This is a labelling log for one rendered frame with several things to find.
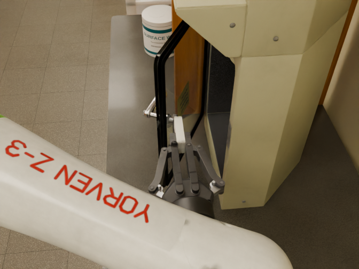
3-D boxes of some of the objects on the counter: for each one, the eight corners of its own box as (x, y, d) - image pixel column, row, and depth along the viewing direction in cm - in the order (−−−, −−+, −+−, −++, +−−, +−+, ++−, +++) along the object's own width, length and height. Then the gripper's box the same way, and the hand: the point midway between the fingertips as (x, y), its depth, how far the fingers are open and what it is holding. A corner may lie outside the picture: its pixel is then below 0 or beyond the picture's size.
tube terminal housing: (282, 117, 128) (359, -192, 73) (315, 202, 106) (465, -153, 51) (203, 123, 127) (222, -190, 71) (221, 210, 104) (268, -149, 49)
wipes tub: (176, 38, 160) (176, 2, 149) (179, 57, 151) (179, 21, 140) (143, 40, 159) (140, 5, 149) (145, 59, 150) (142, 23, 139)
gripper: (236, 212, 60) (212, 104, 76) (147, 219, 59) (142, 109, 75) (231, 238, 65) (210, 133, 81) (150, 245, 64) (145, 136, 81)
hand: (179, 134), depth 76 cm, fingers closed
